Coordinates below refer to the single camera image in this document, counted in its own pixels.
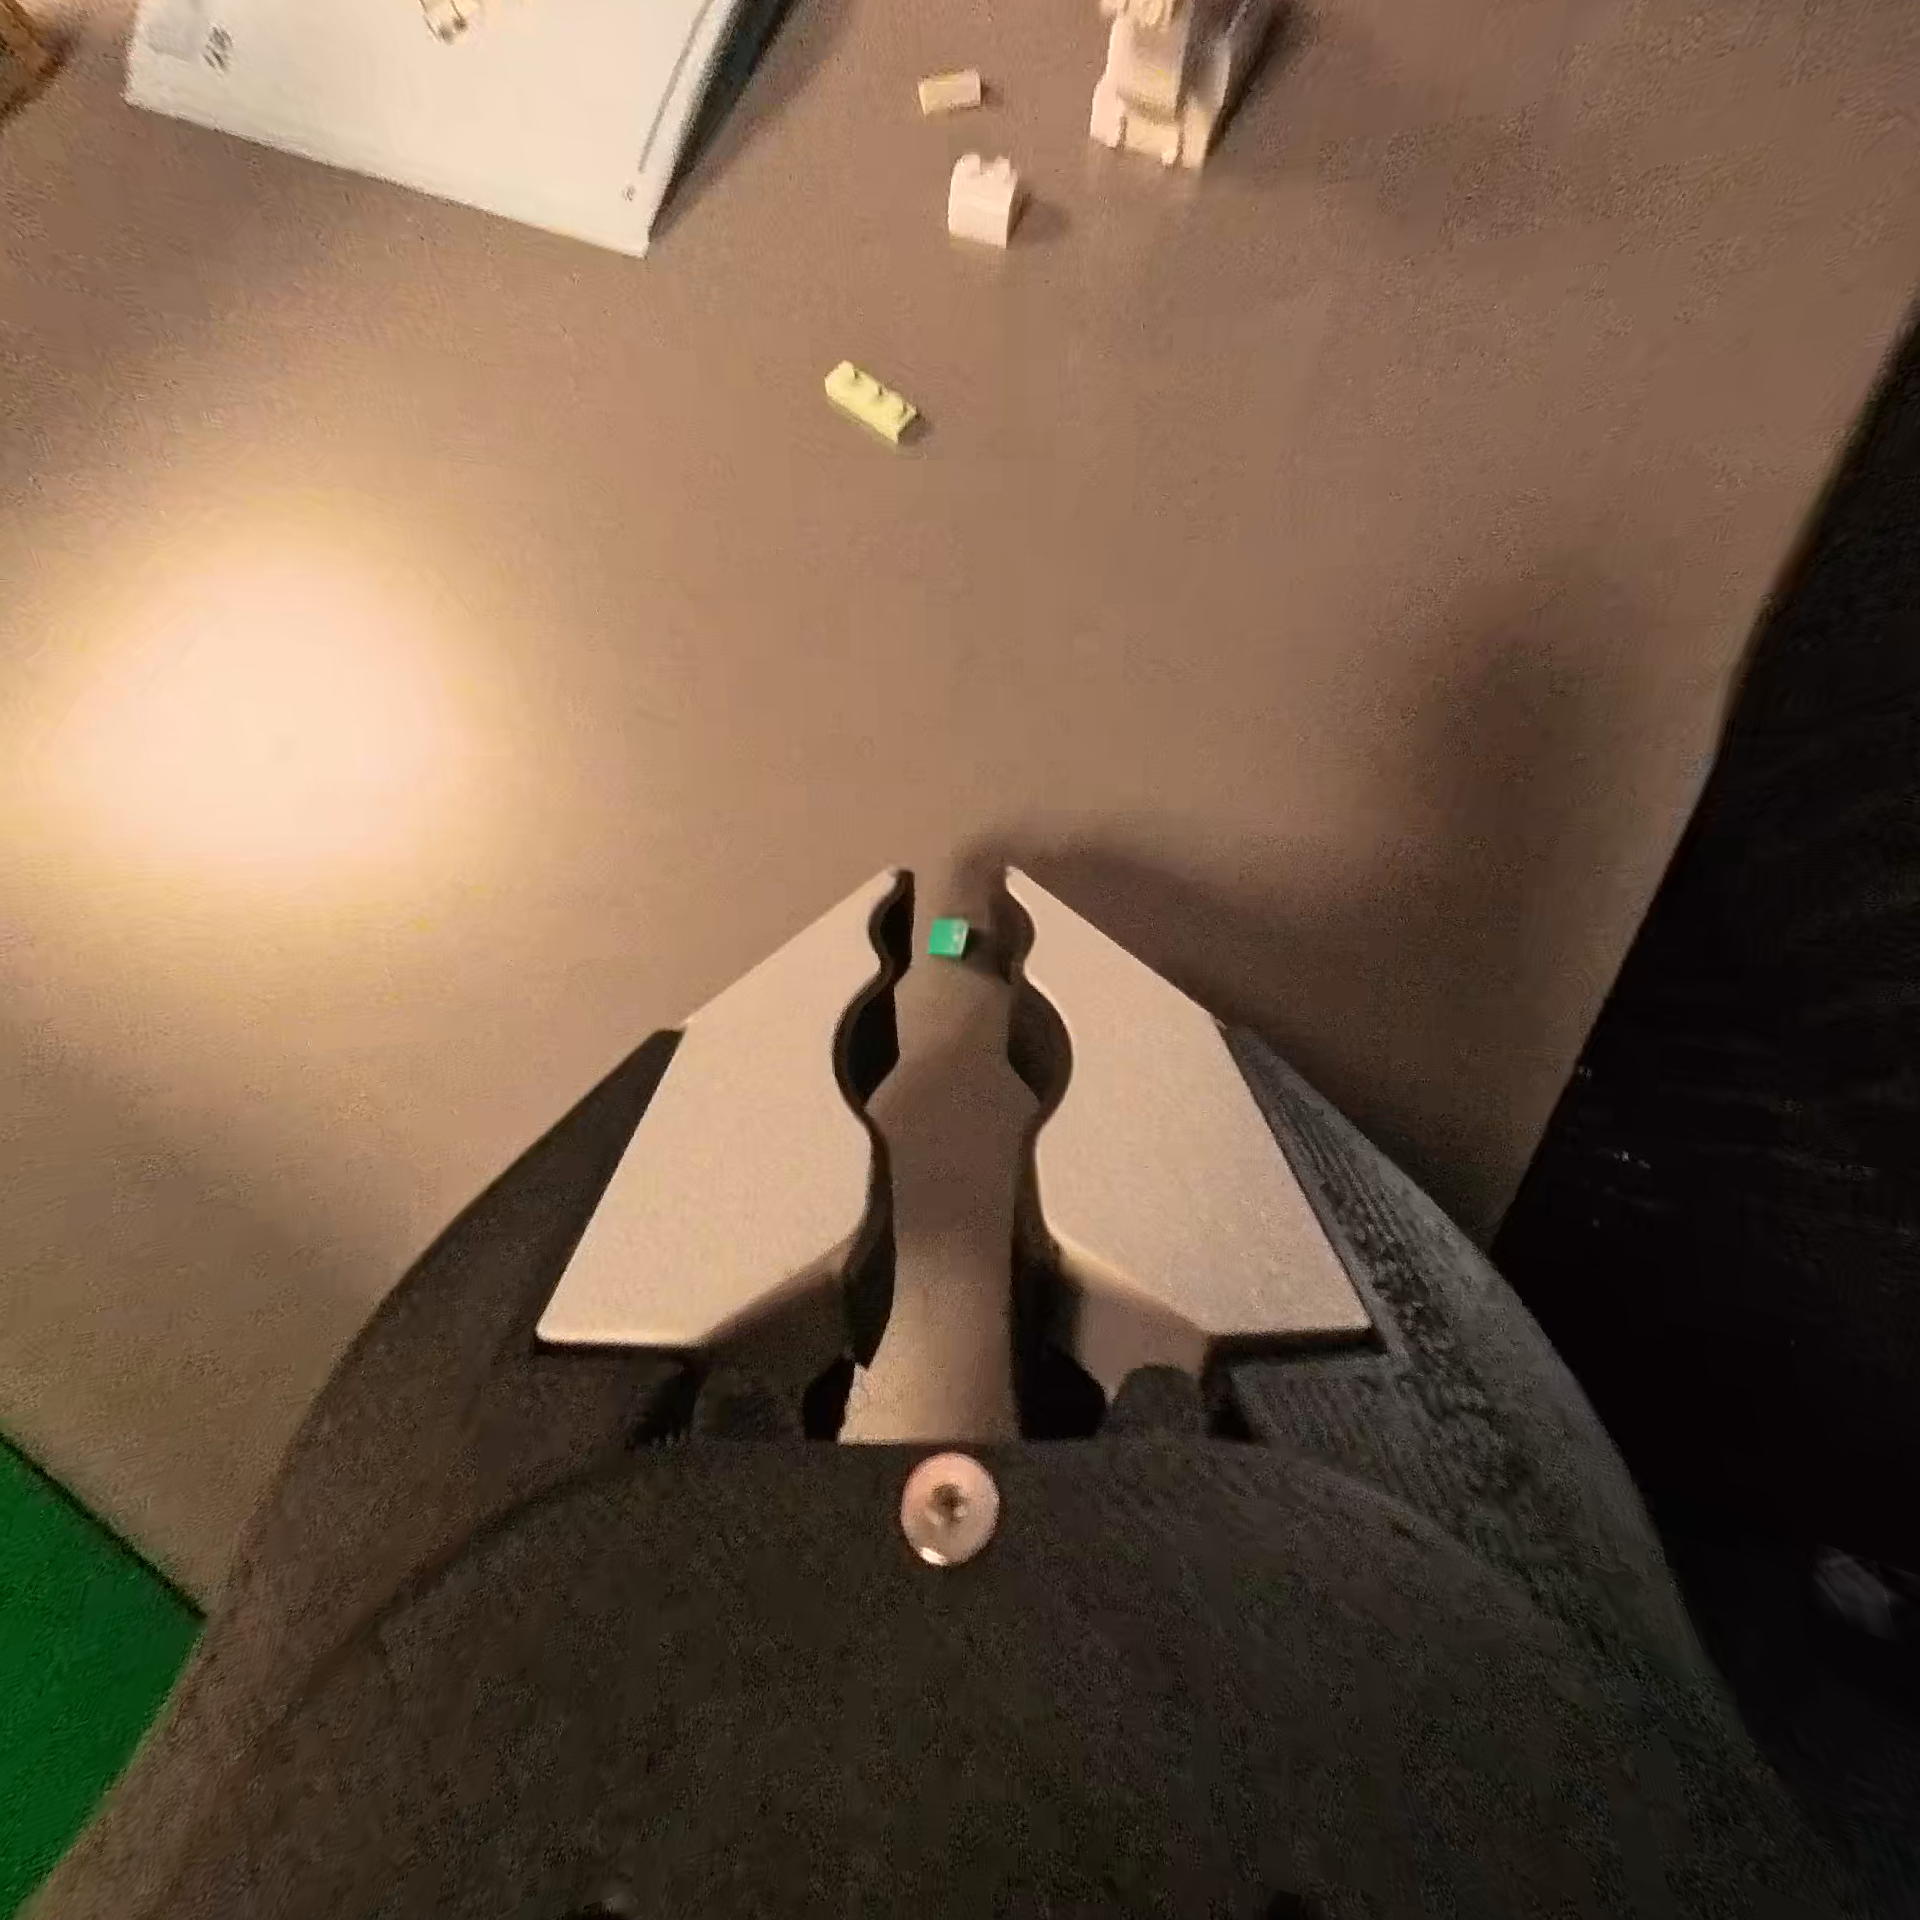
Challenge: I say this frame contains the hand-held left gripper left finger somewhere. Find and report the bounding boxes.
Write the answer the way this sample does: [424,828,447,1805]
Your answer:
[537,863,919,1371]

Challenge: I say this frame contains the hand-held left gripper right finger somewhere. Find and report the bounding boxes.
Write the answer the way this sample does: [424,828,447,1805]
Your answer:
[1006,863,1372,1388]

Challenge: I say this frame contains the pale green lego plate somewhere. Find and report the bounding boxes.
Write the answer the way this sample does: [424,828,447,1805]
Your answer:
[826,361,924,446]

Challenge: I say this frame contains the white lego brick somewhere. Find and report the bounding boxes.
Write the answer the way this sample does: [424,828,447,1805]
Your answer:
[943,155,1033,251]

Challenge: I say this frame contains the white and red lego model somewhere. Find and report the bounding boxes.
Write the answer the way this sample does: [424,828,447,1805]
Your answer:
[1084,0,1276,170]

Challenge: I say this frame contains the person's black sweater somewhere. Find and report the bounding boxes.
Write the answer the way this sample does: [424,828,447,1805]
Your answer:
[1497,311,1920,1920]

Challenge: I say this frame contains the open instruction booklet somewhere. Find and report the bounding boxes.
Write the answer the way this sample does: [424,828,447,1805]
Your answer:
[125,0,752,260]

